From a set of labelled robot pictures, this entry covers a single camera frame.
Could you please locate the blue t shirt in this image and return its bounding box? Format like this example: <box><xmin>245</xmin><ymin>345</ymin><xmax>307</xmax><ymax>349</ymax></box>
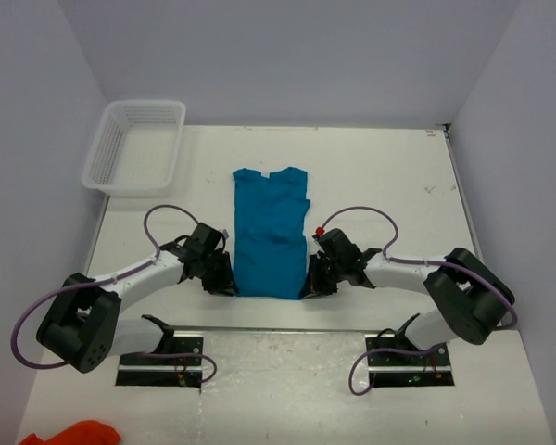
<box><xmin>233</xmin><ymin>167</ymin><xmax>310</xmax><ymax>300</ymax></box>

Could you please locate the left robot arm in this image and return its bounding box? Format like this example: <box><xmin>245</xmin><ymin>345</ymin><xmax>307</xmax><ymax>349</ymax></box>
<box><xmin>36</xmin><ymin>222</ymin><xmax>237</xmax><ymax>374</ymax></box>

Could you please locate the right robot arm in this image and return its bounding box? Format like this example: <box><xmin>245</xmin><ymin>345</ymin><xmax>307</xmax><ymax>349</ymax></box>
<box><xmin>300</xmin><ymin>227</ymin><xmax>517</xmax><ymax>352</ymax></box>

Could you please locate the white plastic basket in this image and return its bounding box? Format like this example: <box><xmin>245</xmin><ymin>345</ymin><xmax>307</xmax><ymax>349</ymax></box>
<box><xmin>82</xmin><ymin>100</ymin><xmax>186</xmax><ymax>197</ymax></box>

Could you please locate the orange t shirt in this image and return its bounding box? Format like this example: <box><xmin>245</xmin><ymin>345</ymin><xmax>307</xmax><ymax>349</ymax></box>
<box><xmin>19</xmin><ymin>420</ymin><xmax>121</xmax><ymax>445</ymax></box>

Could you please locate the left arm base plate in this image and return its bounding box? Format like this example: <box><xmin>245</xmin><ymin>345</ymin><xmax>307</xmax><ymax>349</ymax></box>
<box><xmin>115</xmin><ymin>333</ymin><xmax>204</xmax><ymax>389</ymax></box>

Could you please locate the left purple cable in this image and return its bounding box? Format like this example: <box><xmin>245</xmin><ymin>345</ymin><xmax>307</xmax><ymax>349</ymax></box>
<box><xmin>9</xmin><ymin>204</ymin><xmax>218</xmax><ymax>386</ymax></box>

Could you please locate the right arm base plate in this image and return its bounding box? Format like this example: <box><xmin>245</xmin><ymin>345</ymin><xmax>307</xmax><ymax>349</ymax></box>
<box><xmin>367</xmin><ymin>344</ymin><xmax>455</xmax><ymax>388</ymax></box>

